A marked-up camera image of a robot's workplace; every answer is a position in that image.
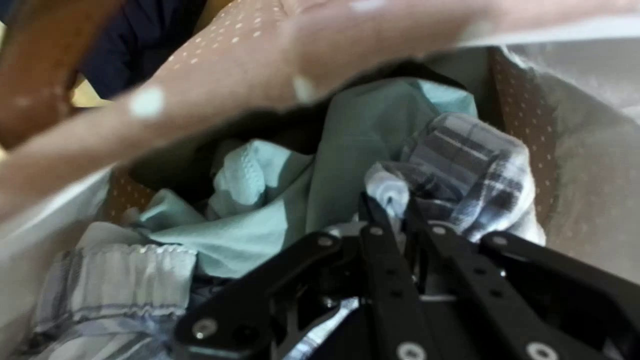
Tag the grey plaid cloth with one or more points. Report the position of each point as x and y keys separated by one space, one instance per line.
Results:
x=467 y=173

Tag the teal cloth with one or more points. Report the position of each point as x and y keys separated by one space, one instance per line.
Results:
x=347 y=152

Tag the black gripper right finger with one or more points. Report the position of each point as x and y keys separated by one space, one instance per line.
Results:
x=507 y=293

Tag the white striped elastic cloth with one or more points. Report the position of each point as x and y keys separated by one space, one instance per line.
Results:
x=127 y=286

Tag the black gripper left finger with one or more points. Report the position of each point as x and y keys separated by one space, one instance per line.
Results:
x=373 y=293

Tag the dark blue fabric item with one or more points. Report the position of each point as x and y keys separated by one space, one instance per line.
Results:
x=133 y=41

